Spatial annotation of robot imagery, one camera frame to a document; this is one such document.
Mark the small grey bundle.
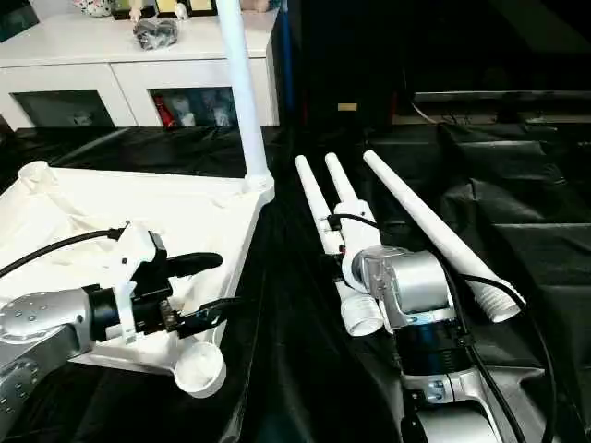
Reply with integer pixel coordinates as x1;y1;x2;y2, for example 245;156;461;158
132;18;180;52

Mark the white plastic table leg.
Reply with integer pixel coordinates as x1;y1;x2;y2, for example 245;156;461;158
363;150;526;324
214;0;274;193
323;152;381;250
295;155;385;338

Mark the white plastic table top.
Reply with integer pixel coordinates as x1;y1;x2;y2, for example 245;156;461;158
0;161;276;400

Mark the black side table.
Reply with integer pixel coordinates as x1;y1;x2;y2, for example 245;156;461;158
411;90;591;126

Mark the black work mat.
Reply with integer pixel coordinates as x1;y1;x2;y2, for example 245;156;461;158
0;120;591;443

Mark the white glass-door cabinet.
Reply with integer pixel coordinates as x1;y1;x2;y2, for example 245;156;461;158
0;9;280;130

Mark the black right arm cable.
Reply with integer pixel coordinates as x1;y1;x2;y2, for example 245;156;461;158
328;212;560;443

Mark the yellow picture card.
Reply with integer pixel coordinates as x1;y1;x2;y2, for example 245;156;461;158
155;0;218;18

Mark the patterned white ornament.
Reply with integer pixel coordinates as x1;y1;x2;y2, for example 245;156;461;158
72;0;114;18

